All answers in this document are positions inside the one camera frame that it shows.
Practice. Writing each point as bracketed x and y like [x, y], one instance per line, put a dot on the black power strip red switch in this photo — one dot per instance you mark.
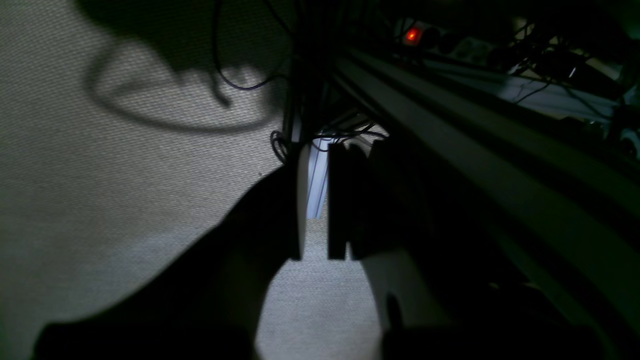
[442, 42]

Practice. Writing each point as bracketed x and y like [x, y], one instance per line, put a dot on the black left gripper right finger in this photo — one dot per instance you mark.
[443, 287]

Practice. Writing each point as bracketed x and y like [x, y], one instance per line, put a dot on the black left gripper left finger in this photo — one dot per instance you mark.
[206, 305]

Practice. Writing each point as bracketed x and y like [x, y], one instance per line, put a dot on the aluminium frame rail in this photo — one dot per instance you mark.
[565, 212]

